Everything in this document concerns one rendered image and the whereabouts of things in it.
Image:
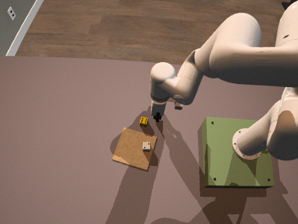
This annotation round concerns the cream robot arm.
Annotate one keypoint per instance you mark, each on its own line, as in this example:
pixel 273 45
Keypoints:
pixel 237 58

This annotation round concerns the tan square mat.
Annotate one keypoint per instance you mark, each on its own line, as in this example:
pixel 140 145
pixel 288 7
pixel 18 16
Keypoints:
pixel 129 149

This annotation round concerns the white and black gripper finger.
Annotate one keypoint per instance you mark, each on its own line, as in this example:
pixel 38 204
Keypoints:
pixel 158 117

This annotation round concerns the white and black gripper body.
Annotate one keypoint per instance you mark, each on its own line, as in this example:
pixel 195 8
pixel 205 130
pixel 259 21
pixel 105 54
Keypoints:
pixel 157 107

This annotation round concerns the yellow die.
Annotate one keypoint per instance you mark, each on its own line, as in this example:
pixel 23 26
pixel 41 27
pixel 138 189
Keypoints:
pixel 143 121

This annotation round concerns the white die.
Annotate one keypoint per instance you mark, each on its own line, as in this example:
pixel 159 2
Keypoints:
pixel 146 146

